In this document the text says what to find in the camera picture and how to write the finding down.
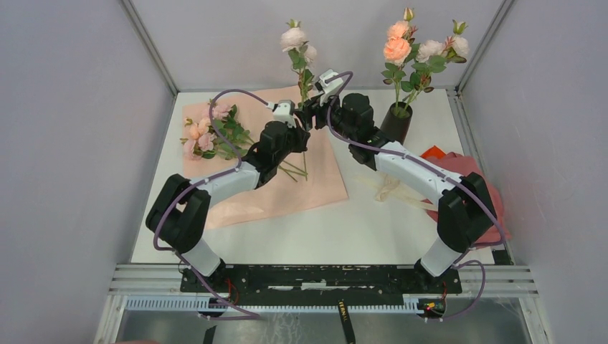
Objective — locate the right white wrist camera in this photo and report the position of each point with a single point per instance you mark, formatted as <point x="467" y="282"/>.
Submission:
<point x="328" y="84"/>

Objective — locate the white rose stem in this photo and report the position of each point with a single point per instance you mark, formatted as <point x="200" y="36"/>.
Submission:
<point x="302" y="55"/>

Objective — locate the orange paper piece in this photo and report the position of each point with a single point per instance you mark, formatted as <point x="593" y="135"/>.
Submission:
<point x="433" y="152"/>

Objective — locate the black cylindrical vase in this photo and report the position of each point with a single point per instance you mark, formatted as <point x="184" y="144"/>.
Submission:
<point x="396" y="122"/>

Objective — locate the peach white artificial roses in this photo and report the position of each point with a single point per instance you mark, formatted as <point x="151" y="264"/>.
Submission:
<point x="410" y="65"/>

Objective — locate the peach pink rose stems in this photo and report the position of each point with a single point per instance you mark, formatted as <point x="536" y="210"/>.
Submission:
<point x="219" y="134"/>

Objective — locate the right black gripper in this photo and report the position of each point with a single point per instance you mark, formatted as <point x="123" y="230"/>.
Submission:
<point x="313" y="108"/>

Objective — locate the pink paper bouquet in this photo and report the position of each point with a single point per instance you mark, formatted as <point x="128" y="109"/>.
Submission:
<point x="282" y="195"/>

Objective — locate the cream printed ribbon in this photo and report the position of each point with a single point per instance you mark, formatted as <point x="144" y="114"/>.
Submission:
<point x="386" y="187"/>

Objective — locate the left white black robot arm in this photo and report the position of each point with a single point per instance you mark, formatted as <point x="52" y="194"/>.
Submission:
<point x="179" y="213"/>

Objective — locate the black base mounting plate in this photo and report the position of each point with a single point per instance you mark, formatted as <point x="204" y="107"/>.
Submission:
<point x="325" y="285"/>

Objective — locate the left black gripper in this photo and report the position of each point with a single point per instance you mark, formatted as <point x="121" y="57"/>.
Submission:
<point x="302" y="137"/>

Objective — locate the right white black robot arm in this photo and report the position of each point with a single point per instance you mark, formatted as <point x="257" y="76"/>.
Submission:
<point x="465" y="210"/>

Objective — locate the pink crumpled cloth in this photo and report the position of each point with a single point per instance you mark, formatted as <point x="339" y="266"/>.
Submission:
<point x="464" y="165"/>

